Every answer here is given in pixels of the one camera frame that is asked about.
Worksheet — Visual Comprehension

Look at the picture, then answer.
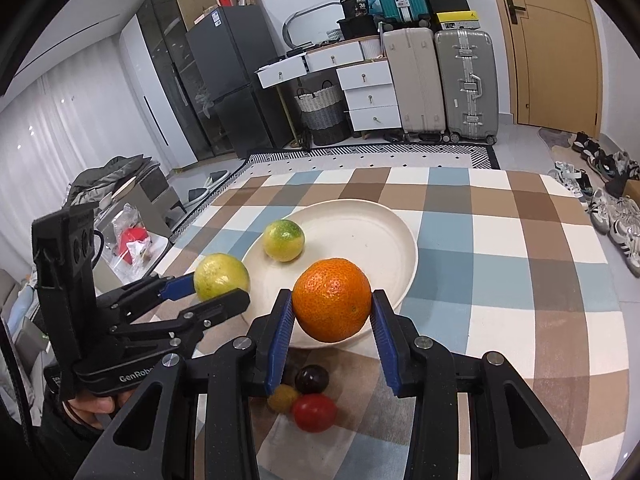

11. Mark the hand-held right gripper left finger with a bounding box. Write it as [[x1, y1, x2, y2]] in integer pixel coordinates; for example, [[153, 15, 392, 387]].
[[74, 289, 297, 480]]

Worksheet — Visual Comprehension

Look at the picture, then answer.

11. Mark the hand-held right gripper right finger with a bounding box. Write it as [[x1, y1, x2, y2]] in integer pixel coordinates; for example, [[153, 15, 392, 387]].
[[371, 289, 591, 480]]

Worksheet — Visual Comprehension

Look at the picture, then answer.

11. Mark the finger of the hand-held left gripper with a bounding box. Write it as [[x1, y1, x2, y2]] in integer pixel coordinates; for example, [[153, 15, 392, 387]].
[[107, 287, 251, 356], [97, 274, 201, 331]]

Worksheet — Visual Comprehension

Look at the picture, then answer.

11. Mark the yellow-green citrus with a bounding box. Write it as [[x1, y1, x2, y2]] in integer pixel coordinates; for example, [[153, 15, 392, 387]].
[[193, 253, 251, 303]]

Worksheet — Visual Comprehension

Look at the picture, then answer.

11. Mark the dark red cherry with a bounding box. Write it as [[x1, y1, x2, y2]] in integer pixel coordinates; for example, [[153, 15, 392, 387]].
[[295, 365, 331, 394]]

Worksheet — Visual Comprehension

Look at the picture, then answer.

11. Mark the brown longan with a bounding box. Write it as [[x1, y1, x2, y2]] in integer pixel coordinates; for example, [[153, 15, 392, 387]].
[[267, 384, 301, 413]]

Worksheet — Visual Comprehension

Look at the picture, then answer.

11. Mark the large orange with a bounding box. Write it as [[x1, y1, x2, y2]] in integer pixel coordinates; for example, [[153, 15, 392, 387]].
[[292, 257, 373, 344]]

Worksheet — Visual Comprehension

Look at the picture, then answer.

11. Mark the red tomato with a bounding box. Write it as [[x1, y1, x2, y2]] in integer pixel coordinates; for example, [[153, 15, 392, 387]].
[[292, 393, 338, 433]]

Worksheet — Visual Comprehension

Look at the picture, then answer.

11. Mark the cream round plate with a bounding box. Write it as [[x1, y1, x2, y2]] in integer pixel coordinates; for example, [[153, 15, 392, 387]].
[[241, 200, 418, 348]]

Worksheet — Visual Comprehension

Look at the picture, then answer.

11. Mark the person's left forearm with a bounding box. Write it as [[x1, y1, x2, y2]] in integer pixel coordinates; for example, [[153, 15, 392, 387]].
[[37, 402, 108, 480]]

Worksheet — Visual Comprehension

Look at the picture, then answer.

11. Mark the person's left hand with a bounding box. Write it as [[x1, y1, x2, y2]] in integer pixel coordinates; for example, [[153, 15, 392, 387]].
[[66, 392, 132, 430]]

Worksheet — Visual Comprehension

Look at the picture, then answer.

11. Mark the red packet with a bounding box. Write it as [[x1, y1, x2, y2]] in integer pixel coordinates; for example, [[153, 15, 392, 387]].
[[117, 227, 151, 262]]

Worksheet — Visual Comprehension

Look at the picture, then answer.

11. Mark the clear plastic bag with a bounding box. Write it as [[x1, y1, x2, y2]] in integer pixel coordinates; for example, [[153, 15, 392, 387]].
[[107, 204, 171, 267]]

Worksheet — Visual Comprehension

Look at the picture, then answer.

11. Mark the grey storage box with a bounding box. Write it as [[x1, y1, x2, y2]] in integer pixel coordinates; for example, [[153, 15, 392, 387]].
[[135, 165, 188, 241]]

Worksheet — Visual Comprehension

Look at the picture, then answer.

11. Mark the yellow citrus with green patch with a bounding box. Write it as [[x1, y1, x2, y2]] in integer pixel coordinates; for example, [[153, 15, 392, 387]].
[[263, 219, 306, 263]]

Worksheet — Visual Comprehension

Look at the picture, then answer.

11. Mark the grey jacket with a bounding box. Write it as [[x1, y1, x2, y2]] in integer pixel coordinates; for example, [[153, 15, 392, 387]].
[[67, 156, 151, 211]]

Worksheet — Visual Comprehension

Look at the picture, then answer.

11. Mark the white curtain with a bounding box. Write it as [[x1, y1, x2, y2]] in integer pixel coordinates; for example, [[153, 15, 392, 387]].
[[0, 67, 151, 281]]

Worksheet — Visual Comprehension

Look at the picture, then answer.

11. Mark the checked tablecloth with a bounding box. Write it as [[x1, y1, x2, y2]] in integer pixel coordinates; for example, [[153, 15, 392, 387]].
[[150, 162, 631, 480]]

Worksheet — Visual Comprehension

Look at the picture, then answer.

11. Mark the white wardrobe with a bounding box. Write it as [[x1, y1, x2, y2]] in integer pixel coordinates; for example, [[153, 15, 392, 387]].
[[119, 14, 201, 171]]

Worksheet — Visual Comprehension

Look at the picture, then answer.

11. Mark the black and white striped rug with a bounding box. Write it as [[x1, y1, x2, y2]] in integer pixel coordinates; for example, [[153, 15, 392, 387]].
[[245, 142, 501, 171]]

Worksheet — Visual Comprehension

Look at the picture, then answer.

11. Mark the woven laundry basket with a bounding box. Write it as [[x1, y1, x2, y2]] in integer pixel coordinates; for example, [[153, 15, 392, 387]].
[[293, 81, 351, 146]]

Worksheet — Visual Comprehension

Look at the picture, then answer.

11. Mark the dark glass cabinet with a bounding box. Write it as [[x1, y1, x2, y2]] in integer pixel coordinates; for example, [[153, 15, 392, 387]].
[[136, 0, 236, 163]]

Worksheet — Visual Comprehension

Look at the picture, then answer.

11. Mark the dark grey fridge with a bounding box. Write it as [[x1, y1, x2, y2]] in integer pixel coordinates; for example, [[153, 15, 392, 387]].
[[186, 5, 296, 158]]

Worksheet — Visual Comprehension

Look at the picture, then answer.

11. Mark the white desk with drawers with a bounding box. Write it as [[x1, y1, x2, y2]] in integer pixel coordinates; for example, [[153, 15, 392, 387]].
[[256, 39, 403, 133]]

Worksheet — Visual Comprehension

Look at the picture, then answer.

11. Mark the row of shoes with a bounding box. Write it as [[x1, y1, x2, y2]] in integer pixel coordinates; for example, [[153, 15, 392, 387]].
[[547, 131, 640, 278]]

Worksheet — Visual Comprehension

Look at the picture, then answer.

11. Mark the beige suitcase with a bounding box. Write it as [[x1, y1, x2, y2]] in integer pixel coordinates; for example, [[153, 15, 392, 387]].
[[382, 27, 448, 142]]

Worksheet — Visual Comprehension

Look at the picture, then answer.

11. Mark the grey doormat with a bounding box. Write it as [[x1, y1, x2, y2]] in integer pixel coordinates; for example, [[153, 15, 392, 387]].
[[537, 127, 581, 155]]

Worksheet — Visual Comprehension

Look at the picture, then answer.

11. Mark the silver suitcase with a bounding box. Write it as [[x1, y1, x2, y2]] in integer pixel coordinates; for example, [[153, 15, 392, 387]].
[[434, 29, 499, 145]]

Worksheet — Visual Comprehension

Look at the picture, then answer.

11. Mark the black bin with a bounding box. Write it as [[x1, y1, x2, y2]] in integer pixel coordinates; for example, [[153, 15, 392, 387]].
[[337, 16, 377, 40]]

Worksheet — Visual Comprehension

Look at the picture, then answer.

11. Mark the wooden door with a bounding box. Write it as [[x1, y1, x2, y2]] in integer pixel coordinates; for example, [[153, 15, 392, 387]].
[[482, 0, 601, 133]]

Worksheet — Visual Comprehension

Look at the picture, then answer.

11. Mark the black printed bag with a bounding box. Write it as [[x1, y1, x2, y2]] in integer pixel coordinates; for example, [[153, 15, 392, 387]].
[[340, 0, 377, 18]]

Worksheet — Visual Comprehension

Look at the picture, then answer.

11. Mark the yellow and black shoe box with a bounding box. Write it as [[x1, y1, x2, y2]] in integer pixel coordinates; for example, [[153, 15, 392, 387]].
[[432, 10, 482, 32]]

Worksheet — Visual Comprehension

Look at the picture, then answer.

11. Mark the plain black shoe box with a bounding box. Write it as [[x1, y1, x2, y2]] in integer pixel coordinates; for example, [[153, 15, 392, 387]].
[[429, 0, 472, 15]]

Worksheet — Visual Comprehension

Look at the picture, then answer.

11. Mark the grey curved metal frame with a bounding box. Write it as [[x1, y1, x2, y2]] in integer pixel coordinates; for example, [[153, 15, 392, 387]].
[[282, 2, 343, 48]]

